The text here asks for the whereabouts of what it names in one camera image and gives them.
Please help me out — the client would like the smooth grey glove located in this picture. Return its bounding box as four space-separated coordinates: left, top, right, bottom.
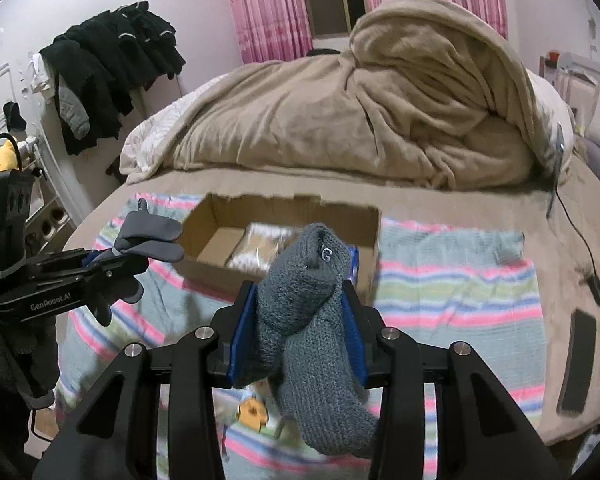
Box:
91 198 186 328

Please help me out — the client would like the person's left hand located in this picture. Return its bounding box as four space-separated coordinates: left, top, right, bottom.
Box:
0 312 58 401

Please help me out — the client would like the cluttered shelf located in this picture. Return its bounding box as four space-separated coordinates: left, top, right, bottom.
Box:
539 49 600 128

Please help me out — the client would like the white pillow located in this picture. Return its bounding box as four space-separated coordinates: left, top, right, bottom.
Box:
524 67 577 163

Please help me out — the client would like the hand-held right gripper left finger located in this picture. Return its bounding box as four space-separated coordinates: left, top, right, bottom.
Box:
32 282 261 480

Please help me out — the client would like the white quilt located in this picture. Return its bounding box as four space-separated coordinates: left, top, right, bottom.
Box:
121 72 231 177

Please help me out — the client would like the black phone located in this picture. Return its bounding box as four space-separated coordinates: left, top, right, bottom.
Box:
556 308 599 417

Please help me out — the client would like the cardboard box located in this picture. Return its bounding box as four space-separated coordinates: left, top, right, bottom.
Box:
177 192 382 307

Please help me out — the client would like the clear plastic packet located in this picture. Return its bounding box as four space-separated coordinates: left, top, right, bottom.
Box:
224 221 307 277

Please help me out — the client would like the white metal rack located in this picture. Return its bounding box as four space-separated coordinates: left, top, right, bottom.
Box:
0 57 83 243

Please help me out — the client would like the beige fleece blanket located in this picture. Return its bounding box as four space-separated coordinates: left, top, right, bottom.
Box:
120 0 576 192

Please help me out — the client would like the grey knitted sock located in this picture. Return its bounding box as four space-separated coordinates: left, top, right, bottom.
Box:
247 222 381 458

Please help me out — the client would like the blue packet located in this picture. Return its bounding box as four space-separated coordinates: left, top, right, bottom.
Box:
346 244 362 285

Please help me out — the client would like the black charger cable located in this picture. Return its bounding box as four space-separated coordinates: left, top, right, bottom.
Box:
546 160 600 307

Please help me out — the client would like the orange toy piece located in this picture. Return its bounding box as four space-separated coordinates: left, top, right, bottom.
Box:
236 396 271 432

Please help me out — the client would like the black hanging sock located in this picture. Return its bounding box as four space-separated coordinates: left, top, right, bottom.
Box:
3 101 28 132

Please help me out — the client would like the striped blanket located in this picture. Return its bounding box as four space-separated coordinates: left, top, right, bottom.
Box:
55 192 546 480

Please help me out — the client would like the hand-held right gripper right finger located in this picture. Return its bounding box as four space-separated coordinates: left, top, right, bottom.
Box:
340 279 571 480

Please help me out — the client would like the pile of black clothes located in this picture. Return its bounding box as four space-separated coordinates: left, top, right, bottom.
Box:
39 2 187 157

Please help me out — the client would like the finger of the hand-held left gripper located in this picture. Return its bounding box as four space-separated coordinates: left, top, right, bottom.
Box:
81 247 127 270
85 259 149 293

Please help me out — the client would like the grey hanging sock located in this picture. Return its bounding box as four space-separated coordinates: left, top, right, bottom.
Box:
56 84 91 139

